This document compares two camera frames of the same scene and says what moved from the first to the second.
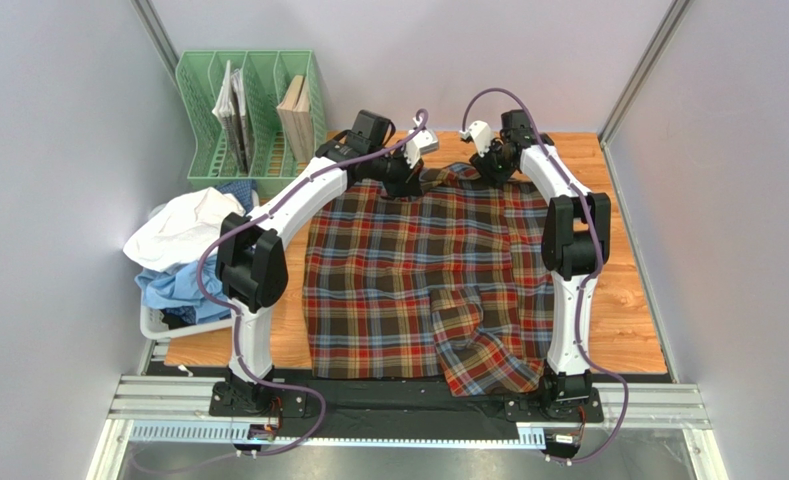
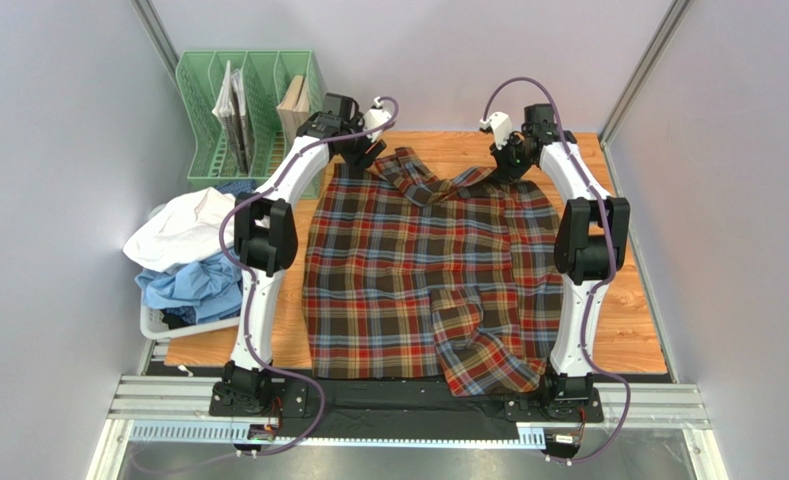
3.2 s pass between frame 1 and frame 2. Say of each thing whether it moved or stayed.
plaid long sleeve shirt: stayed
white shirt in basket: stayed
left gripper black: moved
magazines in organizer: stayed
